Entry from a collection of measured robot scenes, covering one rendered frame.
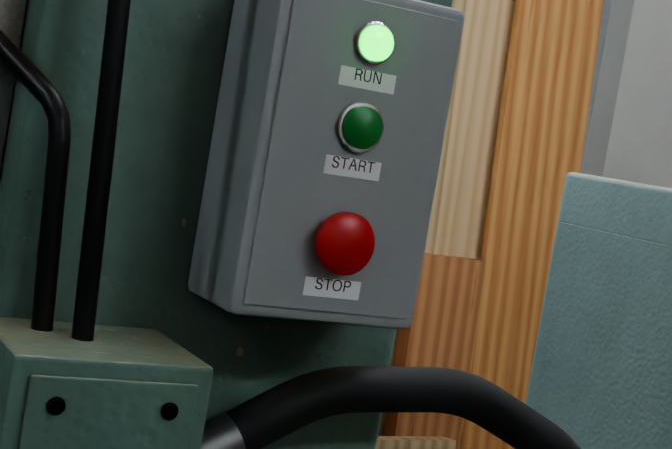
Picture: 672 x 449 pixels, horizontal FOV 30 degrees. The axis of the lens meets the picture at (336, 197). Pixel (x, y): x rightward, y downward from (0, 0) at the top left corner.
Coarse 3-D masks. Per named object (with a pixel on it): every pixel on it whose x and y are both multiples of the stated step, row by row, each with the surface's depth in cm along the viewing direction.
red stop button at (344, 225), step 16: (336, 224) 58; (352, 224) 58; (368, 224) 59; (320, 240) 58; (336, 240) 58; (352, 240) 58; (368, 240) 59; (320, 256) 58; (336, 256) 58; (352, 256) 59; (368, 256) 59; (336, 272) 59; (352, 272) 59
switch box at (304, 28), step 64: (256, 0) 59; (320, 0) 57; (384, 0) 59; (256, 64) 58; (320, 64) 58; (384, 64) 59; (448, 64) 61; (256, 128) 57; (320, 128) 58; (384, 128) 60; (256, 192) 57; (320, 192) 59; (384, 192) 60; (192, 256) 62; (256, 256) 58; (384, 256) 61; (320, 320) 60; (384, 320) 61
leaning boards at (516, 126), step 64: (512, 0) 246; (576, 0) 251; (512, 64) 242; (576, 64) 252; (448, 128) 236; (512, 128) 244; (576, 128) 253; (448, 192) 241; (512, 192) 245; (448, 256) 231; (512, 256) 246; (448, 320) 231; (512, 320) 248; (512, 384) 249; (384, 448) 211; (448, 448) 219; (512, 448) 250
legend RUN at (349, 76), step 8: (344, 72) 58; (352, 72) 59; (360, 72) 59; (368, 72) 59; (376, 72) 59; (344, 80) 58; (352, 80) 59; (360, 80) 59; (368, 80) 59; (376, 80) 59; (384, 80) 59; (392, 80) 60; (368, 88) 59; (376, 88) 59; (384, 88) 59; (392, 88) 60
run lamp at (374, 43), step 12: (372, 24) 58; (384, 24) 59; (360, 36) 58; (372, 36) 58; (384, 36) 58; (360, 48) 58; (372, 48) 58; (384, 48) 58; (372, 60) 59; (384, 60) 59
